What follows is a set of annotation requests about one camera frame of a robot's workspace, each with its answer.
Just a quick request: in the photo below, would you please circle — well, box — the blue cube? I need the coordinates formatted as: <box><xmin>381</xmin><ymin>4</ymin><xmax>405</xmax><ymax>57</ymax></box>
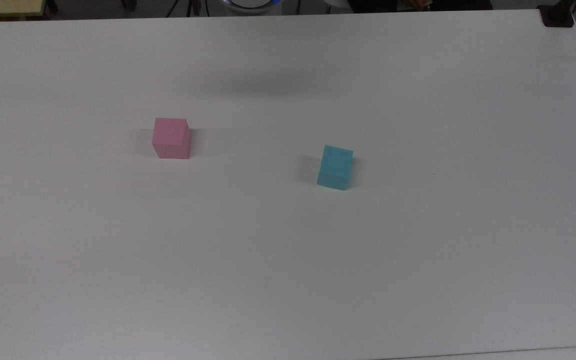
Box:
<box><xmin>316</xmin><ymin>144</ymin><xmax>354</xmax><ymax>191</ymax></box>

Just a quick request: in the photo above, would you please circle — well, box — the pink cube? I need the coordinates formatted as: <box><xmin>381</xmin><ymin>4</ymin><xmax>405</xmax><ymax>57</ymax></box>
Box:
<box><xmin>151</xmin><ymin>117</ymin><xmax>191</xmax><ymax>160</ymax></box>

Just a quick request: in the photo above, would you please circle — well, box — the dark brown table clamp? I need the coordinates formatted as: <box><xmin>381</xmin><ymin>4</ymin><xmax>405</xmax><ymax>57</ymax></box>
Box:
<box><xmin>537</xmin><ymin>0</ymin><xmax>576</xmax><ymax>28</ymax></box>

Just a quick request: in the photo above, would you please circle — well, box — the light wooden board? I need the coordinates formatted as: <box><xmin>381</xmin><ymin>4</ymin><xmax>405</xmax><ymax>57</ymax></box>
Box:
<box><xmin>0</xmin><ymin>0</ymin><xmax>50</xmax><ymax>20</ymax></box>

